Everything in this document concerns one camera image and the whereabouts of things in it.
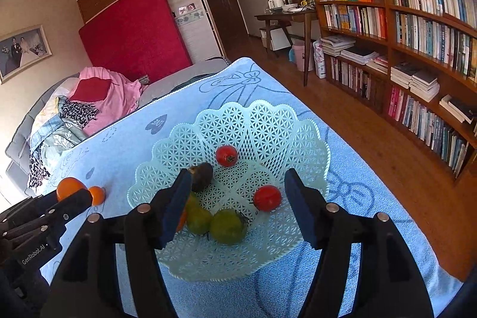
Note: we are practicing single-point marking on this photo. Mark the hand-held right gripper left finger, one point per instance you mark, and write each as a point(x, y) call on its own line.
point(177, 206)

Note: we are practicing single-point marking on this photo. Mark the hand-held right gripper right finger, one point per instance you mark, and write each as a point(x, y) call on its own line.
point(300, 208)

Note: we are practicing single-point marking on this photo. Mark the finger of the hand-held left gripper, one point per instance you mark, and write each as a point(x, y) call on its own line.
point(29, 206)
point(76, 202)

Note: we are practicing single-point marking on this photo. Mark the orange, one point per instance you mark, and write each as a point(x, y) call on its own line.
point(69, 187)
point(97, 195)

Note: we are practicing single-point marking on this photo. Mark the yellow-green tomato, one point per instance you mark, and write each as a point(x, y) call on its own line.
point(197, 217)

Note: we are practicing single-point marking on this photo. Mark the red tomato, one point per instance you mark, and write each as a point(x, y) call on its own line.
point(226, 155)
point(267, 197)

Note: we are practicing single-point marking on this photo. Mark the dark passion fruit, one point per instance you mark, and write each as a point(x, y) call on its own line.
point(202, 176)

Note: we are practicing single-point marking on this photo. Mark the green tomato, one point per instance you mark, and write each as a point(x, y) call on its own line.
point(228, 226)

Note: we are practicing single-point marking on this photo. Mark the pale lace plastic basket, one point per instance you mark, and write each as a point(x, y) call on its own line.
point(261, 131)

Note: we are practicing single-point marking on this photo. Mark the floral grey-green blanket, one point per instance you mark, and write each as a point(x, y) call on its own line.
point(61, 143)

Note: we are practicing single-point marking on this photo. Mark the grey bed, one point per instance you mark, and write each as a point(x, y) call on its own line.
point(18, 143)

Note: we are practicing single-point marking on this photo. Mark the blue printed towel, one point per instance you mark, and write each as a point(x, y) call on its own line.
point(372, 213)

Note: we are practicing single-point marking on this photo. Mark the denim garment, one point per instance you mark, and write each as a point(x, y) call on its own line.
point(46, 131)

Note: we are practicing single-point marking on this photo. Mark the leopard print cloth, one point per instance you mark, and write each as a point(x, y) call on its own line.
point(78, 113)

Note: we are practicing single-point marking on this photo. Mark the pink garment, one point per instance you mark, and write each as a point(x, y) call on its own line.
point(119, 98)

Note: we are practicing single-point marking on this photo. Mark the red cloth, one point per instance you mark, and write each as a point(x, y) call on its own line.
point(89, 89)

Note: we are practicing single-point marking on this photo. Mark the white printed bag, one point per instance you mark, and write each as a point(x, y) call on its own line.
point(319, 59)

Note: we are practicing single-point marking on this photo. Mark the pink trash bin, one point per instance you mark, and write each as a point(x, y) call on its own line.
point(302, 55)

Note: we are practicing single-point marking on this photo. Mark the white box under desk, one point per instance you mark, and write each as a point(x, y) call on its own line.
point(277, 38)

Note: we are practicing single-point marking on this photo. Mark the red mattress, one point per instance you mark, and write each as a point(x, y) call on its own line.
point(134, 31)

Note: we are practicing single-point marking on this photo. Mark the wooden desk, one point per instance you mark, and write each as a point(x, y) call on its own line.
point(294, 17)

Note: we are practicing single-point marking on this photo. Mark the dark brown door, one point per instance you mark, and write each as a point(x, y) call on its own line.
point(223, 8)

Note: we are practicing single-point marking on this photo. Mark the wooden bookcase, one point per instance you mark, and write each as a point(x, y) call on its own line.
point(385, 23)

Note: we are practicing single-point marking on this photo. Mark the framed wall photo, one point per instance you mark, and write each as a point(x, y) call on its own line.
point(22, 53)

